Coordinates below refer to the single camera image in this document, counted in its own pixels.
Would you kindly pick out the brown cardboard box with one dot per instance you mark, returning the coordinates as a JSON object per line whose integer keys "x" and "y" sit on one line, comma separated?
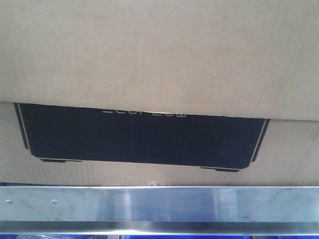
{"x": 237, "y": 58}

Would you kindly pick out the silver shelf front rail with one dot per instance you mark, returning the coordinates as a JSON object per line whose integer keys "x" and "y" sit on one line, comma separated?
{"x": 156, "y": 210}

